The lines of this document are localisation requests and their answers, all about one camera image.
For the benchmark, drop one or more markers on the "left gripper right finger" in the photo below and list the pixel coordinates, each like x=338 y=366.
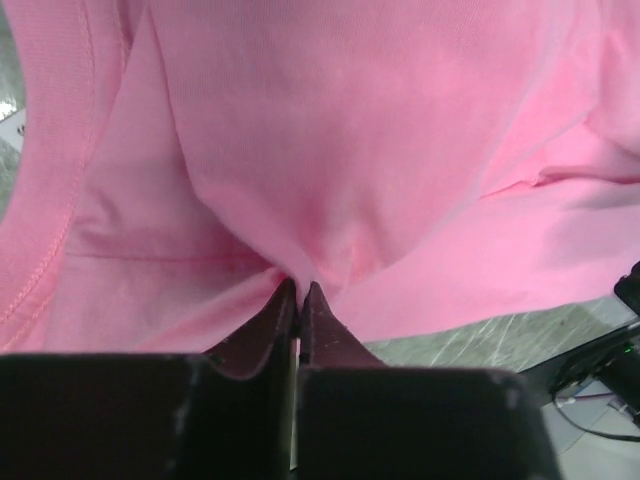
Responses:
x=325 y=341

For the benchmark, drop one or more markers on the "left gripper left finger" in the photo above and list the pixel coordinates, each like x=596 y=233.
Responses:
x=244 y=353

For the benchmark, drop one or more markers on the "pink t-shirt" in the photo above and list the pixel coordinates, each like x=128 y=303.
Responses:
x=429 y=163

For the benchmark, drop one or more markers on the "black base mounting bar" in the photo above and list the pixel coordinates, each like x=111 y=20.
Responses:
x=612 y=359

